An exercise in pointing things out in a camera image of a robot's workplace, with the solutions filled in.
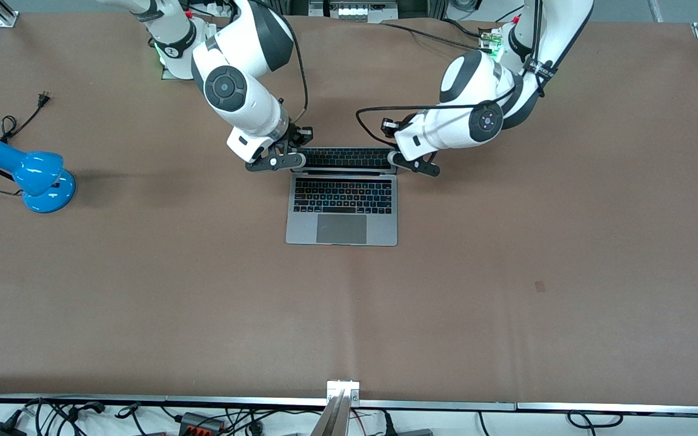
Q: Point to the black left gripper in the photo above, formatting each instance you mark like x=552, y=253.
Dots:
x=398, y=128

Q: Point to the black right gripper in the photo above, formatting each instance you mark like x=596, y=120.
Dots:
x=294, y=133

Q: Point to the grey laptop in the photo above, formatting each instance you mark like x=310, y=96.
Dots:
x=342, y=230

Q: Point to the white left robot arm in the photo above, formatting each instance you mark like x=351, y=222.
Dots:
x=452, y=127

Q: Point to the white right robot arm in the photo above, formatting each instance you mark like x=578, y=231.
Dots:
x=258, y=115

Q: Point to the white power strip with plugs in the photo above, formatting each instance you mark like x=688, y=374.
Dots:
x=219, y=7

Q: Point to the brown table mat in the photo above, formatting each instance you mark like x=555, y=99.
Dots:
x=203, y=303

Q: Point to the blue desk lamp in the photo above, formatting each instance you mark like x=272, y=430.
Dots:
x=37, y=172

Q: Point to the black orange connector box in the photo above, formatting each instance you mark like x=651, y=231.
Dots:
x=194, y=422

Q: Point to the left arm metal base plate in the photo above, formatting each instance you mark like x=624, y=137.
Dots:
x=487, y=37

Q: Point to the aluminium camera post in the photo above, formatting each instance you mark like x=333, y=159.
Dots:
x=342, y=393

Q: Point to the aluminium table edge rail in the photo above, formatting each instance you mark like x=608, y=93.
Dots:
x=446, y=404

